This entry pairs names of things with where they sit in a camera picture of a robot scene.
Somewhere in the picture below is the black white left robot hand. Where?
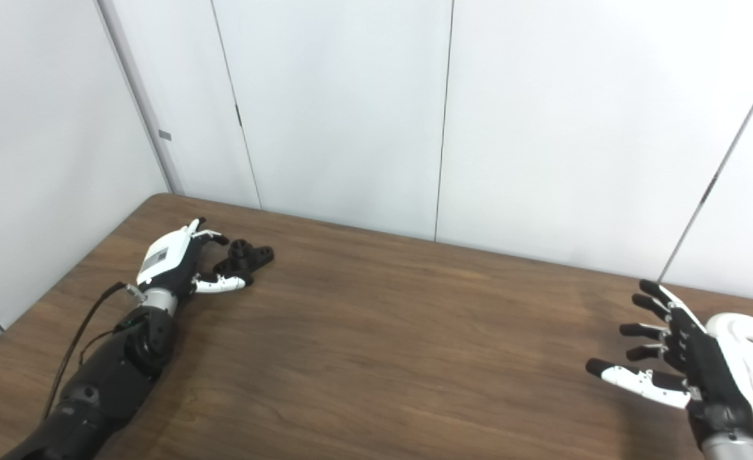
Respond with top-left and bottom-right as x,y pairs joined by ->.
136,218 -> 254,296

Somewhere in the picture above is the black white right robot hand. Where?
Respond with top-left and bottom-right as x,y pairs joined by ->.
585,279 -> 753,448

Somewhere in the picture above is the black flanged holder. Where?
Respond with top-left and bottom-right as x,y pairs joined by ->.
213,240 -> 275,277

